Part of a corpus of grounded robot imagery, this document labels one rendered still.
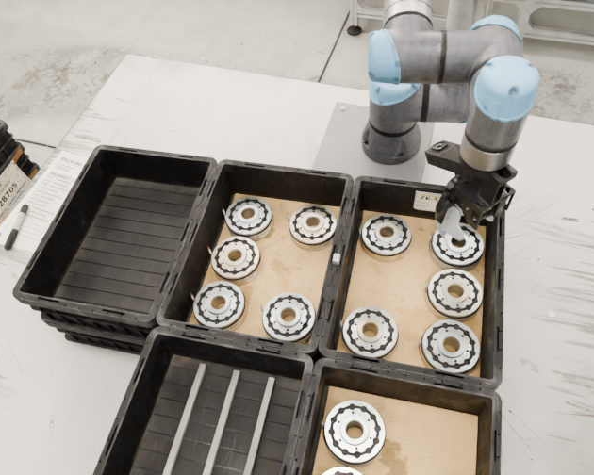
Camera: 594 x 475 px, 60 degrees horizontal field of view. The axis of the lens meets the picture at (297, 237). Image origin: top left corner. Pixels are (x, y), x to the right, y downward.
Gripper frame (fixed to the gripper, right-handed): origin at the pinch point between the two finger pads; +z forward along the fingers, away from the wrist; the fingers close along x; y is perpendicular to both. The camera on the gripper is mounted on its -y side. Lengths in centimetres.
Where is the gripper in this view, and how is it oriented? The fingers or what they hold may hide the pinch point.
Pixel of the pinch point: (453, 221)
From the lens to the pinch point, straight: 100.3
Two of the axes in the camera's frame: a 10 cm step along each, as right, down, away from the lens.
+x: 8.4, -4.8, 2.3
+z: 0.8, 5.5, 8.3
